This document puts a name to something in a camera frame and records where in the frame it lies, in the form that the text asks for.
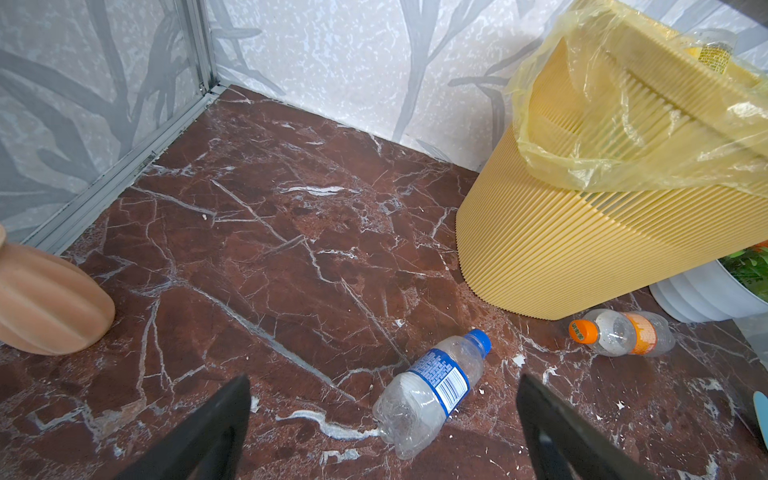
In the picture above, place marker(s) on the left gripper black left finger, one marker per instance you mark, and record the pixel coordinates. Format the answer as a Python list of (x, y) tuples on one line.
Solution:
[(206, 445)]

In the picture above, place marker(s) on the small terracotta vase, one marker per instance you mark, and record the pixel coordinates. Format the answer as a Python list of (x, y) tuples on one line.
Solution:
[(48, 305)]

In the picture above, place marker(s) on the yellow label tea bottle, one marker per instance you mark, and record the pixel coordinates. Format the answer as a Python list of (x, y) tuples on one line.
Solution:
[(716, 46)]

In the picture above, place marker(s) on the clear bottle blue cap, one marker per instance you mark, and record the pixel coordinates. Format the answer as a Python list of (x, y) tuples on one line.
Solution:
[(413, 408)]

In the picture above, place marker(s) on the orange label clear bottle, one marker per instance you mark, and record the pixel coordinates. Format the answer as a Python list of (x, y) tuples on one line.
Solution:
[(613, 333)]

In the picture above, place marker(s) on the yellow plastic waste bin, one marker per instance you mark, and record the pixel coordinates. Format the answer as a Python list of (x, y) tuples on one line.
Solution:
[(627, 161)]

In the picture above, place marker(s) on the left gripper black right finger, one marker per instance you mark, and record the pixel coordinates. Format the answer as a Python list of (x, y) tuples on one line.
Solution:
[(561, 443)]

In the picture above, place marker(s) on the potted artificial flower plant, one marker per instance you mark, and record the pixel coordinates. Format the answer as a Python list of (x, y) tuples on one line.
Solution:
[(732, 287)]

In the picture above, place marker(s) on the teal garden trowel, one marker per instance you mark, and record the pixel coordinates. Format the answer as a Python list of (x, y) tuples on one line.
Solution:
[(760, 402)]

